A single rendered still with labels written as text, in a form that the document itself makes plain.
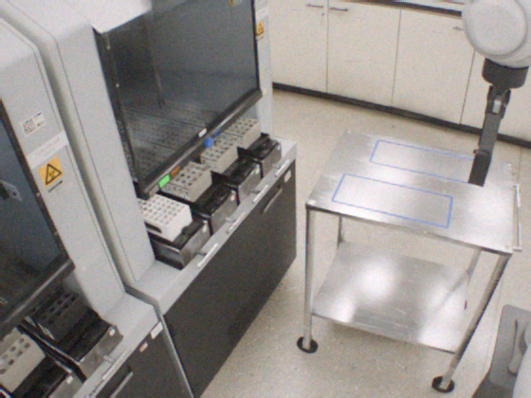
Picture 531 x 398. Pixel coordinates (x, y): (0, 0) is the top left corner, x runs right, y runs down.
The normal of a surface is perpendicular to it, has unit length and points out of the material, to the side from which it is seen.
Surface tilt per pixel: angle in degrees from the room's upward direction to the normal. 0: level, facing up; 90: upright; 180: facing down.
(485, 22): 89
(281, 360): 0
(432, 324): 0
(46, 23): 29
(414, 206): 0
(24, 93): 90
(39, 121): 90
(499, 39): 88
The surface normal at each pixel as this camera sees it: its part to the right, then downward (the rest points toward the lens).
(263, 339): -0.05, -0.76
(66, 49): 0.87, 0.28
